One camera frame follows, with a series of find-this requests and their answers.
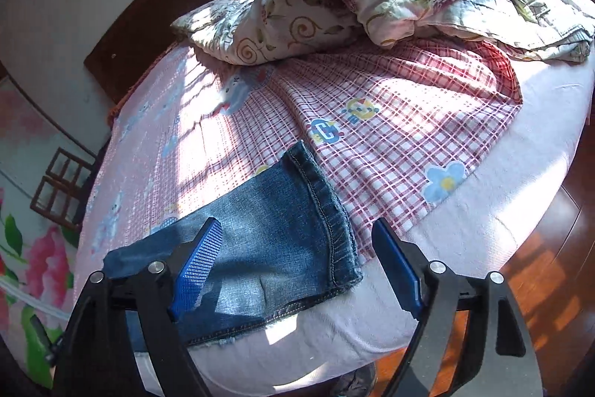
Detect blue denim jeans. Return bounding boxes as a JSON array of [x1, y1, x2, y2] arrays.
[[103, 141, 363, 346]]

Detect white mattress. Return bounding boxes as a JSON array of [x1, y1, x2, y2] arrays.
[[187, 60, 594, 395]]

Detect brown wooden chair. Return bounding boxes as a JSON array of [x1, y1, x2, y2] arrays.
[[30, 147, 94, 233]]

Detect pink plaid cartoon bedsheet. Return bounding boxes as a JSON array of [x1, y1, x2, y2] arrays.
[[75, 38, 522, 277]]

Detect floral swirl quilt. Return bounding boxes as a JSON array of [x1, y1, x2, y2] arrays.
[[171, 0, 594, 65]]

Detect dark wooden headboard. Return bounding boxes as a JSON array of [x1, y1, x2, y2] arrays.
[[83, 0, 280, 105]]

